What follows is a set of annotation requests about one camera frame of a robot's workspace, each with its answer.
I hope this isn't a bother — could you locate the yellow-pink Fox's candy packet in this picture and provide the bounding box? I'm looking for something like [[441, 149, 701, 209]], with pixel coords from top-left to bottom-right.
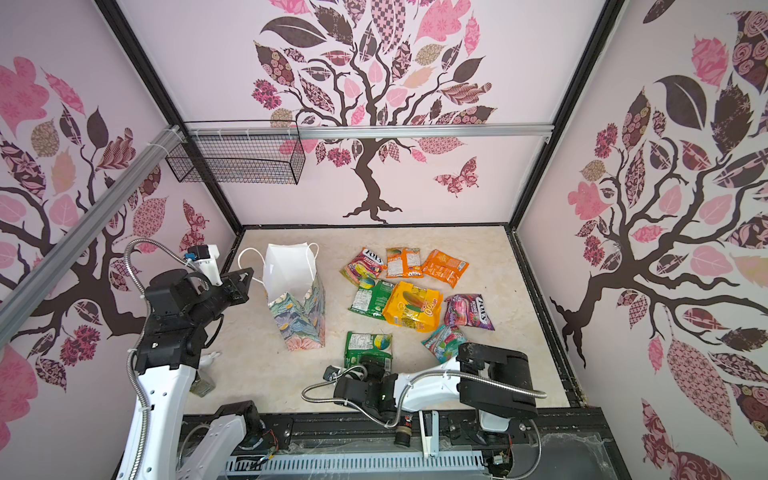
[[340, 248, 386, 286]]

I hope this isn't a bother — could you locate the green snack packet middle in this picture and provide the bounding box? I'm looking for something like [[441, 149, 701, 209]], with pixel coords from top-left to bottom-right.
[[349, 278, 395, 320]]

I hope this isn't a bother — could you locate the grey slotted cable duct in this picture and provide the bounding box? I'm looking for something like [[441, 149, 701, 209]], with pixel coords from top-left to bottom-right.
[[221, 451, 485, 478]]

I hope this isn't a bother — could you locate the yellow snack packet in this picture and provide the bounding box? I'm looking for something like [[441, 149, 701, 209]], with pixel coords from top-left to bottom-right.
[[382, 282, 444, 333]]

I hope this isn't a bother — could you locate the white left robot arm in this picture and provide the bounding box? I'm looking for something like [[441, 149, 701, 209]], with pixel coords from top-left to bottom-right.
[[116, 238, 265, 479]]

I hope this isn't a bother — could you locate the aluminium rail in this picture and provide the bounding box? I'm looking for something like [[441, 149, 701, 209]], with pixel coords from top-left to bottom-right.
[[1, 125, 183, 345], [187, 123, 554, 140]]

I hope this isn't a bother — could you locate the pink Fox's candy packet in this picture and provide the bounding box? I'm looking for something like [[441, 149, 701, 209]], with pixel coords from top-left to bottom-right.
[[443, 294, 495, 331]]

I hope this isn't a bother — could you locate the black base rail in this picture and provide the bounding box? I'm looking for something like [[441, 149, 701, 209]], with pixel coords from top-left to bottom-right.
[[180, 408, 631, 479]]

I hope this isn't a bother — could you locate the floral paper gift bag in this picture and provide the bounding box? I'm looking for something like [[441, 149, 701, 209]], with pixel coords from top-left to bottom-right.
[[237, 243, 326, 351]]

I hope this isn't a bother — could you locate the aluminium rail left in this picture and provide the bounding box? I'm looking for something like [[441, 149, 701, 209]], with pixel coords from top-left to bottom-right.
[[1, 125, 183, 345]]

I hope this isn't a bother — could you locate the black wire basket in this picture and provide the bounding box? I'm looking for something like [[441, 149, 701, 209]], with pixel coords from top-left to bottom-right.
[[165, 120, 306, 185]]

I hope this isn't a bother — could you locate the green snack packet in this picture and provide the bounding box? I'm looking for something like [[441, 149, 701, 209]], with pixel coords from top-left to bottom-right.
[[349, 278, 395, 320], [344, 332, 393, 374]]

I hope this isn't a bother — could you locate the white clip bracket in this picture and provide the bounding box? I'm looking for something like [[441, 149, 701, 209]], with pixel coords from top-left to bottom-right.
[[418, 410, 440, 459]]

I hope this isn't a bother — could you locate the teal Fox's candy packet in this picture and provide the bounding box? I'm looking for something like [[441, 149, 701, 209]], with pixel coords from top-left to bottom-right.
[[422, 325, 468, 363]]

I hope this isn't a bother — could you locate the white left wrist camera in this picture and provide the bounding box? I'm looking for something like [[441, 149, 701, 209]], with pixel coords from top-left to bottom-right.
[[184, 244, 222, 286]]

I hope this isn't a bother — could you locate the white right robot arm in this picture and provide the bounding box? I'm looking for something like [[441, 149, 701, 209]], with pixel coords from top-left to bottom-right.
[[301, 342, 548, 432]]

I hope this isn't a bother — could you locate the brown cylindrical bottle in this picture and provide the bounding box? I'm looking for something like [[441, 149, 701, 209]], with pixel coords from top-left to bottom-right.
[[394, 414, 413, 449]]

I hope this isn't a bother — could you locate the orange snack packet right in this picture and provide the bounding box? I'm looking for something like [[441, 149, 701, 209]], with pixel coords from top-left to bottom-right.
[[421, 249, 470, 288]]

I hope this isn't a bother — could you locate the small orange snack packet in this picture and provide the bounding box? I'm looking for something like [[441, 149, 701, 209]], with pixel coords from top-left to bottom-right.
[[386, 247, 424, 278]]

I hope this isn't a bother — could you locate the green snack packet front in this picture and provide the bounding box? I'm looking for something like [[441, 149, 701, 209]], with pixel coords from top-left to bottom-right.
[[344, 332, 393, 374]]

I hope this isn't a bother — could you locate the aluminium rail back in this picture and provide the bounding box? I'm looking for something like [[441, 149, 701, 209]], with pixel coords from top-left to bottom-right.
[[187, 123, 554, 140]]

